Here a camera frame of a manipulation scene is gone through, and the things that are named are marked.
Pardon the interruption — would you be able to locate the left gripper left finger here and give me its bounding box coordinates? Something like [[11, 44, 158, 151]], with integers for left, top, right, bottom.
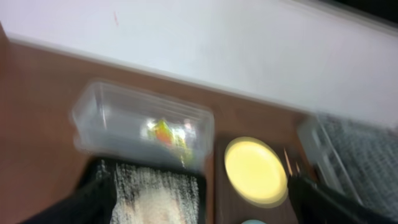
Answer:
[[22, 175, 117, 224]]

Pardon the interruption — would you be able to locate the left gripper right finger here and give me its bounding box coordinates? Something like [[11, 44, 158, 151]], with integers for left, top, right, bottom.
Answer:
[[287, 175, 397, 224]]

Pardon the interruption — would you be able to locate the white rice pile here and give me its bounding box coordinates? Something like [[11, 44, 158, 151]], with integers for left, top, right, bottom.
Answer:
[[110, 164, 200, 224]]

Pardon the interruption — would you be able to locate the green orange snack wrapper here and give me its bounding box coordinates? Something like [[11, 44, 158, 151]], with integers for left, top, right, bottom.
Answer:
[[147, 119, 193, 167]]

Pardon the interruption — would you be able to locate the white plastic film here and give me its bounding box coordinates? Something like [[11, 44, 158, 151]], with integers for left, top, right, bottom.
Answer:
[[140, 119, 196, 148]]

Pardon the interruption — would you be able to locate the light blue bowl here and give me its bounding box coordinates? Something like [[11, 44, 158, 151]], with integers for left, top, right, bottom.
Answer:
[[241, 220, 267, 224]]

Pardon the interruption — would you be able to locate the black waste tray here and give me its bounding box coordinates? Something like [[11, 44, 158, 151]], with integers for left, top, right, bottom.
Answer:
[[78, 157, 206, 223]]

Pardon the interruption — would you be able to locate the grey dishwasher rack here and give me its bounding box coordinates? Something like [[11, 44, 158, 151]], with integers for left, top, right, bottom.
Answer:
[[297, 114, 397, 221]]

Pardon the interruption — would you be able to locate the yellow plate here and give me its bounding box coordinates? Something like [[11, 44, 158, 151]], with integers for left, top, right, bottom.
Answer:
[[224, 137, 288, 208]]

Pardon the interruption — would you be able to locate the dark brown serving tray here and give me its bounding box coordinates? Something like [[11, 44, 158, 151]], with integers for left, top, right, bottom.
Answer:
[[214, 134, 312, 223]]

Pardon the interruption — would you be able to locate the clear plastic bin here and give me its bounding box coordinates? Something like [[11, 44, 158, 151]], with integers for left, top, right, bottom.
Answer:
[[72, 81, 215, 173]]

